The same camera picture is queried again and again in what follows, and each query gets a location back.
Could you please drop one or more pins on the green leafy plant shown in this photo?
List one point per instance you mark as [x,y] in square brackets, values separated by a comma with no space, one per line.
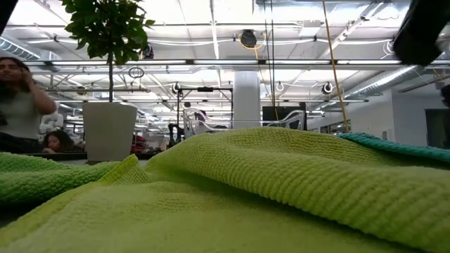
[109,28]

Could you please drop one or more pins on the white plant pot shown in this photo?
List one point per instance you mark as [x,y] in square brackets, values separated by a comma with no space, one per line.
[109,130]

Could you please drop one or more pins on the white round column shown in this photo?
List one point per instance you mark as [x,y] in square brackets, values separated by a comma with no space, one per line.
[247,95]

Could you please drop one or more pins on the silver ventilation duct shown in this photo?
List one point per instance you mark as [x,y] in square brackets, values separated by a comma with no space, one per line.
[383,82]

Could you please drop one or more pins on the black metal frame stand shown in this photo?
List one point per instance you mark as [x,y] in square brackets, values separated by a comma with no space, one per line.
[205,89]

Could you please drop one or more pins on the clear plastic bin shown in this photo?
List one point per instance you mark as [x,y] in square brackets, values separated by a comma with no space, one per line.
[197,123]

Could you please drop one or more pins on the teal blue microfiber towel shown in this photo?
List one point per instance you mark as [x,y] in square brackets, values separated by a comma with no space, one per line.
[404,149]

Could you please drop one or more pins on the black screen panel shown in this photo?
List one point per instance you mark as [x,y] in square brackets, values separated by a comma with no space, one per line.
[281,112]

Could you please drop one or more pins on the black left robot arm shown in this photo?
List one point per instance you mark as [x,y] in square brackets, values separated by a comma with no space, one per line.
[4,10]

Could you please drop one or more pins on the person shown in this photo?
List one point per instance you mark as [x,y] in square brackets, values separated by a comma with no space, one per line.
[21,112]
[446,95]
[202,113]
[58,142]

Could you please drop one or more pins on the yellow-green microfiber towel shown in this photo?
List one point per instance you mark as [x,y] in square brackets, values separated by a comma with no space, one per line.
[246,196]

